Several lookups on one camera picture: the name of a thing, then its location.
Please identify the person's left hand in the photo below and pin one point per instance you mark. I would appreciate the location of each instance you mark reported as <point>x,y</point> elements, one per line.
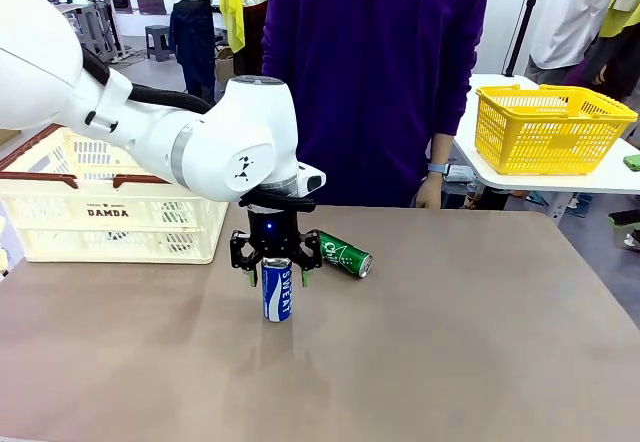
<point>430,192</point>

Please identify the bystander in white shirt, grey trousers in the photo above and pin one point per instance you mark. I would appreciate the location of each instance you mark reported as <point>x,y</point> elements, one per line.
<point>570,12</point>

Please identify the yellow plastic basket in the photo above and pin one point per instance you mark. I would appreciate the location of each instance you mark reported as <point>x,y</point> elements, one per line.
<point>550,137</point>

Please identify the green phone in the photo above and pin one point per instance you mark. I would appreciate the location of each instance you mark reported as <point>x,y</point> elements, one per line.
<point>633,162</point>

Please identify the light blue wristwatch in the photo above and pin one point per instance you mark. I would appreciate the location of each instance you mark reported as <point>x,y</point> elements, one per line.
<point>439,168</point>

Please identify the black tripod stand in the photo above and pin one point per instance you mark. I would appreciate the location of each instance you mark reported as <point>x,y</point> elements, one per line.
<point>522,22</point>

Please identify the brown cardboard box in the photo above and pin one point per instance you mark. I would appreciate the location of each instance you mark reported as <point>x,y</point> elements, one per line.
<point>224,64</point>

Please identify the bystander in yellow-green vest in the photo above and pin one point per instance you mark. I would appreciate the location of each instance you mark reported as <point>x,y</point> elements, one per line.
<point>622,12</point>

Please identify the cream plastic shopping basket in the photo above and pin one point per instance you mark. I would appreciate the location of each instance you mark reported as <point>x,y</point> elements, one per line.
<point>125,242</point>

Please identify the grey plastic stool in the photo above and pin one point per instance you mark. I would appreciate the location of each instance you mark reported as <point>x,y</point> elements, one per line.
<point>160,42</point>

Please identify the bystander with yellow vest, dark trousers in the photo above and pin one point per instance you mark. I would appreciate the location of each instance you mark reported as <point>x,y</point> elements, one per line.
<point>232,7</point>

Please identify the green drink can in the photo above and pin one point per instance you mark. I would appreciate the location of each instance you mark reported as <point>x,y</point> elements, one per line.
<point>345,257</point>

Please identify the blue drink can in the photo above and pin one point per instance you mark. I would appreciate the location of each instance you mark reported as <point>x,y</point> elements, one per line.
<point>277,297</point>

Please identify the person's left forearm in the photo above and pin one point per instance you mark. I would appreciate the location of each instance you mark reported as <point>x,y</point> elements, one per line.
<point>442,149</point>

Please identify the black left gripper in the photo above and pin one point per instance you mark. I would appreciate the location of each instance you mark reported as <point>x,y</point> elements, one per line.
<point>272,234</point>

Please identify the person in purple jacket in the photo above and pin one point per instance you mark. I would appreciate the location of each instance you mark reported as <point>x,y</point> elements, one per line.
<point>375,87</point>

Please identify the white workbench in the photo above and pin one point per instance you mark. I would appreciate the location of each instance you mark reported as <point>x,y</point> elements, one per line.
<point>100,17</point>

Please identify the bystander in white shirt, dark trousers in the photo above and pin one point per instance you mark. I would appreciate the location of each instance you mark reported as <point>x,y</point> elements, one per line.
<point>192,47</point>

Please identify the white side table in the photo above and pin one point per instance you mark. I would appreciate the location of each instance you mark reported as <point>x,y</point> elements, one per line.
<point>470,162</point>

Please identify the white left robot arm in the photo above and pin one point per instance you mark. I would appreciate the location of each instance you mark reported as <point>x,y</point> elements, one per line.
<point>235,127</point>

